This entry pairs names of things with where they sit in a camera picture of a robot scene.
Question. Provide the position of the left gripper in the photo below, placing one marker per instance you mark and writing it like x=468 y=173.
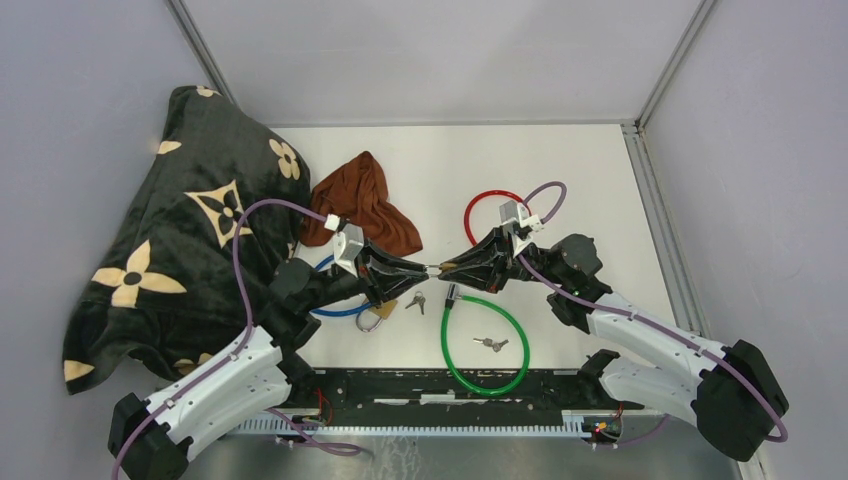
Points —
x=374 y=269

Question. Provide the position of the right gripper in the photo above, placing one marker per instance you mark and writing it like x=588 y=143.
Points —
x=497 y=251

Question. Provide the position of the large brass padlock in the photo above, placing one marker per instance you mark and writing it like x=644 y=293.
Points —
x=371 y=318

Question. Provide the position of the key bunch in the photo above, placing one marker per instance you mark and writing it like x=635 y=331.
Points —
x=418 y=301
x=495 y=346

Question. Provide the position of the small brass padlock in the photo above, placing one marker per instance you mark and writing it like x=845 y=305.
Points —
x=437 y=269

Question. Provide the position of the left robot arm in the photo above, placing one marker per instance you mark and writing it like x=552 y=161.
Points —
x=158 y=437

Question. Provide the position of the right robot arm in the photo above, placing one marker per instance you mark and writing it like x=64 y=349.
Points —
x=728 y=393

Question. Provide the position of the brown cloth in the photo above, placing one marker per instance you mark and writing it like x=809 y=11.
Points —
x=357 y=191

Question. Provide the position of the black floral blanket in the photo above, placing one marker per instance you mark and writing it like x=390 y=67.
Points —
x=217 y=213

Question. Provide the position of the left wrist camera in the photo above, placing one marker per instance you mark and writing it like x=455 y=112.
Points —
x=348 y=243

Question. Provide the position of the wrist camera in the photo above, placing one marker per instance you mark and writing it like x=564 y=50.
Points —
x=348 y=243
x=518 y=220

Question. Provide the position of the green cable lock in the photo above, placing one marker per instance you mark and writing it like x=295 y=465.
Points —
x=452 y=296

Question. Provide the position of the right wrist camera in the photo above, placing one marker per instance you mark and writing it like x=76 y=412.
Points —
x=518 y=220

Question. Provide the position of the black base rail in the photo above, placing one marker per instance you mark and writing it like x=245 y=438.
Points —
x=435 y=398

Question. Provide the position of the aluminium frame right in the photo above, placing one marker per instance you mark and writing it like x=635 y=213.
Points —
x=684 y=301

